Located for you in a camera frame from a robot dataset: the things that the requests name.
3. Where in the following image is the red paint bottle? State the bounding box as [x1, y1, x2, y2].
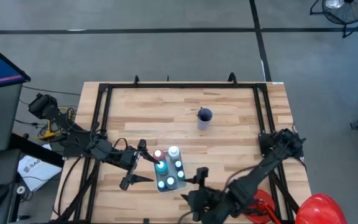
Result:
[152, 148, 165, 161]

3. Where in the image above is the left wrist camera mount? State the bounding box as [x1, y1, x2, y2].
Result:
[119, 175, 134, 192]

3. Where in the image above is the large turquoise paint bottle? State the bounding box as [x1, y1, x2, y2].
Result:
[155, 159, 169, 176]

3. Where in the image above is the black side desk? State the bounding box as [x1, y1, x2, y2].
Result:
[0, 133, 65, 224]

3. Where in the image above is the dark grey paint bottle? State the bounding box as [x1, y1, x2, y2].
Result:
[165, 175, 178, 190]

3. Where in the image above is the yellow cable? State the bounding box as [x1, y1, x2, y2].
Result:
[39, 105, 74, 141]

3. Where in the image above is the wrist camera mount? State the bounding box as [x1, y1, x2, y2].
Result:
[196, 167, 210, 188]
[119, 175, 134, 192]

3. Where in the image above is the large white paint bottle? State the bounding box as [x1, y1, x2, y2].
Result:
[167, 145, 181, 161]

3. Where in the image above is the red hard hat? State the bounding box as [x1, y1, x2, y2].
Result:
[295, 193, 348, 224]

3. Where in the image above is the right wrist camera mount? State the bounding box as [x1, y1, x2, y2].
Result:
[196, 167, 210, 188]

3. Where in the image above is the black floor cable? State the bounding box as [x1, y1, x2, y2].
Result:
[22, 85, 82, 96]

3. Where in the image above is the white plastic bin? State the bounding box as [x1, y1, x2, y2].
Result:
[153, 148, 188, 194]

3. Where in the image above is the black floor fan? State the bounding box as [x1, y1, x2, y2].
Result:
[309, 0, 358, 39]

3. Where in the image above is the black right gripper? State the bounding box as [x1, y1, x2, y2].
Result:
[180, 176, 231, 223]

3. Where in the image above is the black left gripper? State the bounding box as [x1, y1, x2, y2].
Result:
[113, 139, 165, 185]

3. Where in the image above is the white printed paper bag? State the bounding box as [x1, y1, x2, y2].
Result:
[17, 143, 63, 192]

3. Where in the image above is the lilac plastic cup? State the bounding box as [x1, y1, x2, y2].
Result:
[196, 107, 214, 131]

